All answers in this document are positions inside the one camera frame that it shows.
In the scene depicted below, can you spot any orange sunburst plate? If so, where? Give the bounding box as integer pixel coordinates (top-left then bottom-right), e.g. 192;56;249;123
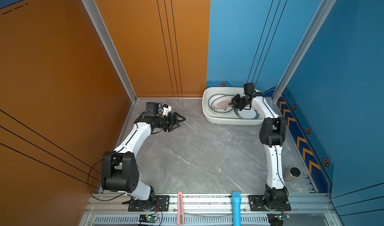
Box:
208;93;234;116

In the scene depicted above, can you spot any green lettered rim plate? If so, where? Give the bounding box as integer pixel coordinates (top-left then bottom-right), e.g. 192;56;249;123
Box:
234;108;260;120

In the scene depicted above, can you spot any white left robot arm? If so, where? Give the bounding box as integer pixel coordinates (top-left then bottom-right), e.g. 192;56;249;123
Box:
101;112;186;211

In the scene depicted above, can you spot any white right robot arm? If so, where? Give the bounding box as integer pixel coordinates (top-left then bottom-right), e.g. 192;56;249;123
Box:
232;92;289;211

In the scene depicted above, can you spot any white plastic bin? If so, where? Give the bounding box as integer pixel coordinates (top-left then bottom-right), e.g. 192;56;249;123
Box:
202;87;264;126

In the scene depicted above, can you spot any white sensor module left gripper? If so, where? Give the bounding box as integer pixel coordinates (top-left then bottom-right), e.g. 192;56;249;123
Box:
162;104;172;117

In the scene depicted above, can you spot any small jar black lid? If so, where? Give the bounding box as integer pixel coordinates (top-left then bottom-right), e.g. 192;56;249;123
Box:
283;167;301;182

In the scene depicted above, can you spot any pink utility knife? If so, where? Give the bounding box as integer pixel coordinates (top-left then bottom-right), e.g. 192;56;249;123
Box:
177;192;185;226

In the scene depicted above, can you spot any green circuit board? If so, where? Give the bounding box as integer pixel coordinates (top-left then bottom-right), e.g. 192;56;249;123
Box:
138;215;160;226

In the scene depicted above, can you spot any right small circuit board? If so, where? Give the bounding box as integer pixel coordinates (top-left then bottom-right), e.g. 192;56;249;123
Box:
274;211;291;221

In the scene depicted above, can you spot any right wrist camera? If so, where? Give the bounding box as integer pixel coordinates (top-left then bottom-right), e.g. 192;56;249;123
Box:
244;83;256;97

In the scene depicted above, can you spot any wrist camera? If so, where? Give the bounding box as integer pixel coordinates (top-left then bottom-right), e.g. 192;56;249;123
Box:
244;83;256;97
144;102;162;117

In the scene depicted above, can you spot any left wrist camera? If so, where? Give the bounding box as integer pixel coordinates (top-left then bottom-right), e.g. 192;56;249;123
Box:
144;102;162;117

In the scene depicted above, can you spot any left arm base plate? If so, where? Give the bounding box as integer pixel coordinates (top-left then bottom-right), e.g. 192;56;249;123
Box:
128;195;170;212

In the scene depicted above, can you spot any blue handle tool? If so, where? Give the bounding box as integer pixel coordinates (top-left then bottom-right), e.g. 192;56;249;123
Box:
232;192;242;226

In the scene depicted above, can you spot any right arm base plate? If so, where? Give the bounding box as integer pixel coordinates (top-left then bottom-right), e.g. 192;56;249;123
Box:
248;195;292;212

